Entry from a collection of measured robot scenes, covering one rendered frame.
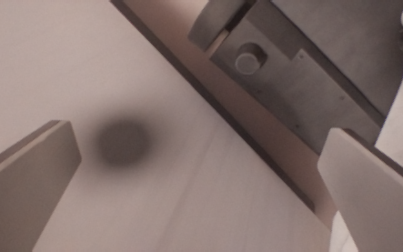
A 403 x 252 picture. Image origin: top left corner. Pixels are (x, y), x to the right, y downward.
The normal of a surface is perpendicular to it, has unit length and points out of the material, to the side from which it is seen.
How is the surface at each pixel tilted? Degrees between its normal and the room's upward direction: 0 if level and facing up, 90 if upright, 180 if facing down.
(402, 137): 90
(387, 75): 0
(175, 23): 0
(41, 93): 90
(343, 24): 0
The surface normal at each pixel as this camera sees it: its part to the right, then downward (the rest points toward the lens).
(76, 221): 0.65, -0.43
